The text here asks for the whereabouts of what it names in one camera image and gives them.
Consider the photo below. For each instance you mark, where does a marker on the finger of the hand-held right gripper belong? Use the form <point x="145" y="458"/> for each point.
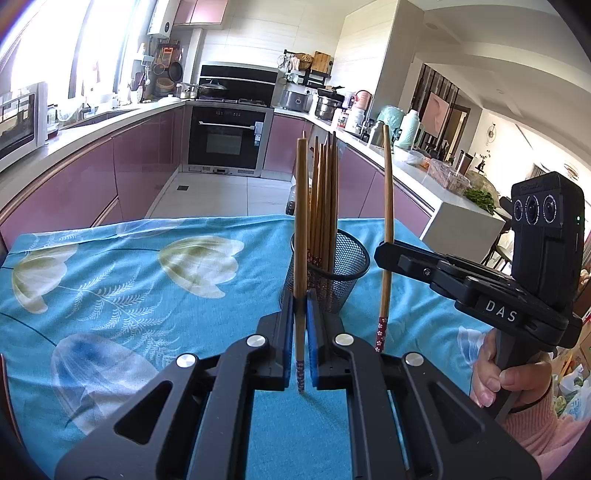
<point x="415" y="270"/>
<point x="471" y="268"/>

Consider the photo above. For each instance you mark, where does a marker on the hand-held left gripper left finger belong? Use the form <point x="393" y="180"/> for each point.
<point x="289" y="332"/>

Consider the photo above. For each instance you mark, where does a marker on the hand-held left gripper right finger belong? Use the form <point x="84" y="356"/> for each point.
<point x="310" y="337"/>

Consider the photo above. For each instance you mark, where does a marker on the black mesh utensil holder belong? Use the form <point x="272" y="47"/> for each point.
<point x="351" y="263"/>

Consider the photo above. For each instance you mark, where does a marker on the single red-patterned wooden chopstick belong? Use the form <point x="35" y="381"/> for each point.
<point x="301" y="207"/>
<point x="388" y="184"/>

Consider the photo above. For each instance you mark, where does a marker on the bunch of wooden chopsticks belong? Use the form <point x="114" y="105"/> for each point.
<point x="325" y="207"/>

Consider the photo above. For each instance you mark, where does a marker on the person's right forearm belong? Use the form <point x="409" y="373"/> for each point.
<point x="554" y="438"/>

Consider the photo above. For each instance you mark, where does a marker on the person's right hand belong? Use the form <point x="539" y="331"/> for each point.
<point x="521" y="383"/>

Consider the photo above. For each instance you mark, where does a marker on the dark dining chair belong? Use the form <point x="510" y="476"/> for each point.
<point x="501" y="235"/>

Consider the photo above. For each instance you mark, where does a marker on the green leafy vegetables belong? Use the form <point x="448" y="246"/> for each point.
<point x="480" y="198"/>

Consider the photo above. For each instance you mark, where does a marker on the clear plastic box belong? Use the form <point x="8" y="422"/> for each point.
<point x="445" y="177"/>

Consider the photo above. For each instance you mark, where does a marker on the brown tumbler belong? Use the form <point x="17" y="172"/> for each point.
<point x="464" y="162"/>

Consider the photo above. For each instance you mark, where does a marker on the white plastic bag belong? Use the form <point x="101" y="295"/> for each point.
<point x="413" y="158"/>

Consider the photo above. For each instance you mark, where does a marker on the dark liquid bottle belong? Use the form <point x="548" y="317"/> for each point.
<point x="291" y="203"/>

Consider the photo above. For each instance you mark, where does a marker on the mint green thermos flask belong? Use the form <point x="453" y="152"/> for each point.
<point x="408" y="131"/>

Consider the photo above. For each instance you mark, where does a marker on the steel thermos bottle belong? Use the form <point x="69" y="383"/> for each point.
<point x="376" y="134"/>

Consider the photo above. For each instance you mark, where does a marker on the mint green kettle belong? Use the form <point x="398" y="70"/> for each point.
<point x="397" y="115"/>

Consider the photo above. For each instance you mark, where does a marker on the framed picture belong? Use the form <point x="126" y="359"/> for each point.
<point x="436" y="113"/>

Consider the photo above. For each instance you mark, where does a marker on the crumpled plastic shopping bag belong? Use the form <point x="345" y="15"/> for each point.
<point x="575" y="397"/>

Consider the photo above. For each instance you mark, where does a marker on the white canister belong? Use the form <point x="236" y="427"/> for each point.
<point x="355" y="120"/>

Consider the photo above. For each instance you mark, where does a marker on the pink thermos jug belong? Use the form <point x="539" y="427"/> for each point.
<point x="364" y="99"/>

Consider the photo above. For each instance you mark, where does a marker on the blue floral tablecloth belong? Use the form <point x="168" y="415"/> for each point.
<point x="115" y="286"/>

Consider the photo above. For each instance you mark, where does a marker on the steel stockpot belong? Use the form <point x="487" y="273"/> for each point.
<point x="328" y="110"/>

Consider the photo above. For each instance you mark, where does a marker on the black built-in oven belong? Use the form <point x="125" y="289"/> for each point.
<point x="226" y="138"/>

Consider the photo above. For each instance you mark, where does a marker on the silver rice cooker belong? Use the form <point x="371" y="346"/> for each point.
<point x="295" y="100"/>

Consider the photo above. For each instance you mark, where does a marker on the pink kitchen base cabinets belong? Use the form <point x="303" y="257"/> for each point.
<point x="138" y="157"/>

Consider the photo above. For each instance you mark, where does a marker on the black range hood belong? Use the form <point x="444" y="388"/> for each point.
<point x="238" y="85"/>

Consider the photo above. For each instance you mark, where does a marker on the black wok with lid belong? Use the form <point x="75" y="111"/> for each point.
<point x="212" y="88"/>

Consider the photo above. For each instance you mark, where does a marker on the hanging frying pan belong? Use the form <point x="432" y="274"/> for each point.
<point x="175" y="70"/>

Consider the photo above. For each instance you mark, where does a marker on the glass jar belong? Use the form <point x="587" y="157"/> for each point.
<point x="53" y="120"/>

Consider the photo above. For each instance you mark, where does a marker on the white water heater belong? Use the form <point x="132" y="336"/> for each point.
<point x="162" y="18"/>

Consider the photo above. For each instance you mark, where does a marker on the white microwave oven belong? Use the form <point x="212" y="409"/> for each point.
<point x="18" y="124"/>

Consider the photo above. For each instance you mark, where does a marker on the kitchen window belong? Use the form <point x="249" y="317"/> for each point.
<point x="92" y="46"/>

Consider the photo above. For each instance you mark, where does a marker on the round wall ornament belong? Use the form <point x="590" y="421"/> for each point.
<point x="491" y="134"/>

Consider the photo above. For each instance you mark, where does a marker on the black wall rack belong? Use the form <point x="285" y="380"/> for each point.
<point x="318" y="77"/>

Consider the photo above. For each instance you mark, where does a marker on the pink wall cabinet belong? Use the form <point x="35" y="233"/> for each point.
<point x="203" y="11"/>

